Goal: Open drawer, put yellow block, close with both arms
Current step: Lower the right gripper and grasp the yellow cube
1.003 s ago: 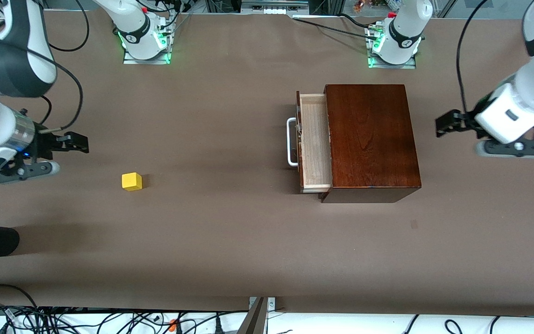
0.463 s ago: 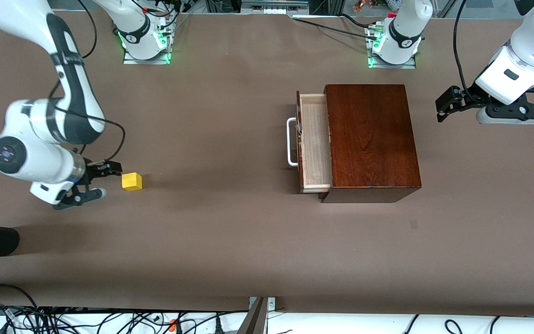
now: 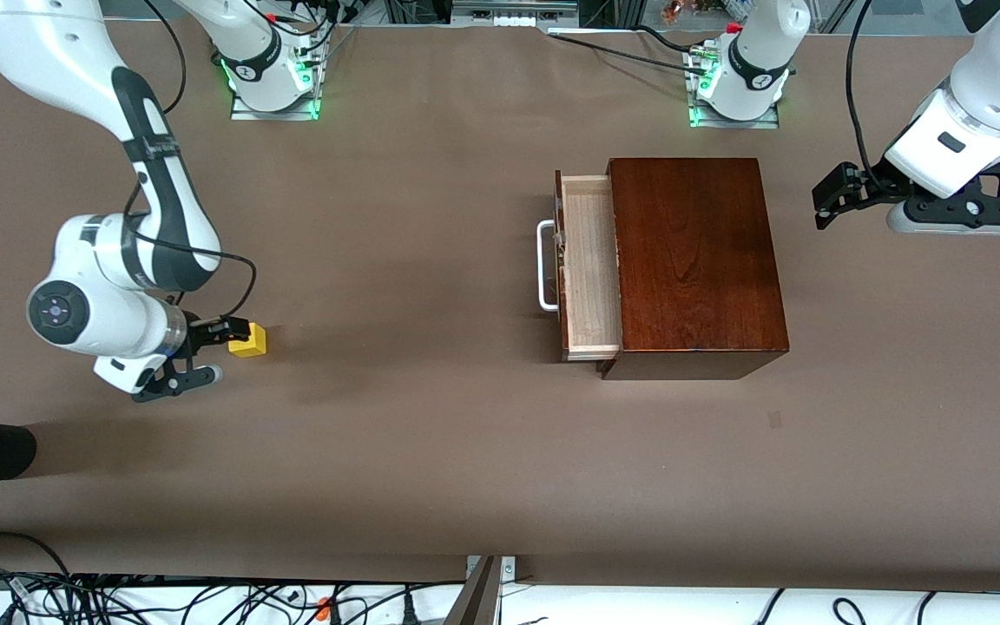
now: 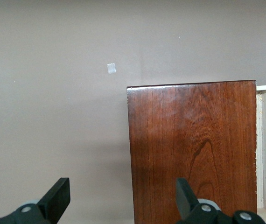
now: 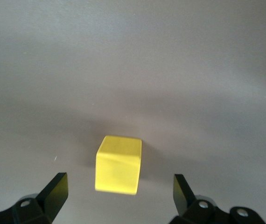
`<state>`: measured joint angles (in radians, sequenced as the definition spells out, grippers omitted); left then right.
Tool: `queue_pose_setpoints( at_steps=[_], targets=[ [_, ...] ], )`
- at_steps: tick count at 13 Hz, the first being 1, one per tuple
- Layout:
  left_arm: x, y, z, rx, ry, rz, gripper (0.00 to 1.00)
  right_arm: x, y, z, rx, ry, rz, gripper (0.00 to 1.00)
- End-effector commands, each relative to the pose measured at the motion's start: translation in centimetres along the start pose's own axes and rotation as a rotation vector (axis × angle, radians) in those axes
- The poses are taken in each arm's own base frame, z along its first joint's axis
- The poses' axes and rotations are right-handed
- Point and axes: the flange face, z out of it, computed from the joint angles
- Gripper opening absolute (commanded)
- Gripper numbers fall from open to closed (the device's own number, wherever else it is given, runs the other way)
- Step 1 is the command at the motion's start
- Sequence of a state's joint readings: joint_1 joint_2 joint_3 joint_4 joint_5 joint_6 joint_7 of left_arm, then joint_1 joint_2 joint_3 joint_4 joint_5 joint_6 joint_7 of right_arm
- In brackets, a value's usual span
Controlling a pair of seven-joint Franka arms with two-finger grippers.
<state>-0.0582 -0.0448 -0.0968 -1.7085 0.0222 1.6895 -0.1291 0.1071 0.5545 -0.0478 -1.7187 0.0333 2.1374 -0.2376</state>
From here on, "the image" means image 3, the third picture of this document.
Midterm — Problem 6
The yellow wooden block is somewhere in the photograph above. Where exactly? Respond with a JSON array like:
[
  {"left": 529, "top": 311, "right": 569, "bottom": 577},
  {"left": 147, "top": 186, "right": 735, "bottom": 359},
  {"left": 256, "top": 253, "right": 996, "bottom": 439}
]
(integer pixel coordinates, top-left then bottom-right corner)
[{"left": 228, "top": 324, "right": 267, "bottom": 359}]

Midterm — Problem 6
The light wood drawer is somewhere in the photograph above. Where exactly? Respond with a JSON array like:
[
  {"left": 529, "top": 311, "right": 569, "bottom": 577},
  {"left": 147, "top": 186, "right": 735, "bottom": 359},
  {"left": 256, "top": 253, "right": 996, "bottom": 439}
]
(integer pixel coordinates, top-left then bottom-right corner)
[{"left": 555, "top": 170, "right": 623, "bottom": 362}]

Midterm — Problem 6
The white metal drawer handle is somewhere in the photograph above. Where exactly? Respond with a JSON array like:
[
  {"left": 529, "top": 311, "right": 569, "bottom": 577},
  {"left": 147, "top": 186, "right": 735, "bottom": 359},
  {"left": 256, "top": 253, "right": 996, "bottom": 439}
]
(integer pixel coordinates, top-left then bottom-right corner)
[{"left": 536, "top": 220, "right": 561, "bottom": 313}]

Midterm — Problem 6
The dark brown wooden cabinet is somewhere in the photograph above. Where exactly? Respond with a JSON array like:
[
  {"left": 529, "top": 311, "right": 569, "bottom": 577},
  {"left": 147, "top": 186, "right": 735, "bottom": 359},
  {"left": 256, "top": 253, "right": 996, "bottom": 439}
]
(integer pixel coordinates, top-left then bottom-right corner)
[{"left": 595, "top": 157, "right": 790, "bottom": 381}]

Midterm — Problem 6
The dark slanted bar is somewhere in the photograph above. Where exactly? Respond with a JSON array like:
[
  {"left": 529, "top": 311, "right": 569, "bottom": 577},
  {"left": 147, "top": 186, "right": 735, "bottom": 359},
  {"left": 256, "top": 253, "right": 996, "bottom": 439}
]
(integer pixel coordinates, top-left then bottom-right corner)
[{"left": 444, "top": 556, "right": 503, "bottom": 625}]

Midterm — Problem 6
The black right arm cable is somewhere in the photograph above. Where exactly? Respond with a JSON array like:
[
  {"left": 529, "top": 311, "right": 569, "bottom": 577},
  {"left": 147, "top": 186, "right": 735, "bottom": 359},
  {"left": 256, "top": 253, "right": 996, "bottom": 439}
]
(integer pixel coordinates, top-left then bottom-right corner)
[{"left": 122, "top": 0, "right": 258, "bottom": 329}]

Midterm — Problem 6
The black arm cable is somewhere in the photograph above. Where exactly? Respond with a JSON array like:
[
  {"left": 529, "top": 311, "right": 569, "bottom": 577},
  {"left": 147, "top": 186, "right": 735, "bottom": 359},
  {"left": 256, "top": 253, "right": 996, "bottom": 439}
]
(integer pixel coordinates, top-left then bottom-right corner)
[
  {"left": 845, "top": 0, "right": 887, "bottom": 194},
  {"left": 122, "top": 0, "right": 258, "bottom": 329}
]

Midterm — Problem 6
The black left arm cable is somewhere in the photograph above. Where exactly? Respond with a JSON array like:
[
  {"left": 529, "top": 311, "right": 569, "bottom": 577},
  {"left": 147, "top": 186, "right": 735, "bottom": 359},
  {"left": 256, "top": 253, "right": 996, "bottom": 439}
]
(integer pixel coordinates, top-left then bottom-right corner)
[{"left": 845, "top": 0, "right": 887, "bottom": 194}]

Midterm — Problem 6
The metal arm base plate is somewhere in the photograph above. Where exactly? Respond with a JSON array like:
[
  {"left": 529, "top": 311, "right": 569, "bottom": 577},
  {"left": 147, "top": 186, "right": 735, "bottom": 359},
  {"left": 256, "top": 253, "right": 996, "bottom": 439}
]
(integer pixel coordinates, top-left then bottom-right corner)
[
  {"left": 688, "top": 100, "right": 780, "bottom": 130},
  {"left": 230, "top": 91, "right": 321, "bottom": 122}
]

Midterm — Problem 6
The black floor cable arc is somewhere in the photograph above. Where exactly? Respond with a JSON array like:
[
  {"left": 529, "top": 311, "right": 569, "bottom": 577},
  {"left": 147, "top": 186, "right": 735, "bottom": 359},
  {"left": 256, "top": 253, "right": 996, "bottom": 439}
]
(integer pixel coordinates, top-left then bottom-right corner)
[{"left": 0, "top": 530, "right": 76, "bottom": 581}]

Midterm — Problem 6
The black cable on table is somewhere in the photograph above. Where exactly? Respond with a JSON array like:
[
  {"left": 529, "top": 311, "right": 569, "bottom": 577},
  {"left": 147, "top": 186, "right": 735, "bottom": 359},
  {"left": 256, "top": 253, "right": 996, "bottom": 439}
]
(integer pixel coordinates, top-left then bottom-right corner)
[
  {"left": 548, "top": 33, "right": 714, "bottom": 79},
  {"left": 635, "top": 24, "right": 711, "bottom": 55}
]

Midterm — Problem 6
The tangled black cable bundle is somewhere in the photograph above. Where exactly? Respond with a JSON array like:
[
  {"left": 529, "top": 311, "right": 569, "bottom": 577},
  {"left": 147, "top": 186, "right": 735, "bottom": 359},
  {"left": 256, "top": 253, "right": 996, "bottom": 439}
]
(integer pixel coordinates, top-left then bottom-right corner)
[{"left": 0, "top": 566, "right": 466, "bottom": 625}]

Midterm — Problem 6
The metal table edge bracket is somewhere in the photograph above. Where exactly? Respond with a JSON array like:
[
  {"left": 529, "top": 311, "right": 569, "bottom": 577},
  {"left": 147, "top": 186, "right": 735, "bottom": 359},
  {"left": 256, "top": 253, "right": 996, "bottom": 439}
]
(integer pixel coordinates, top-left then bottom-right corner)
[{"left": 465, "top": 556, "right": 517, "bottom": 602}]

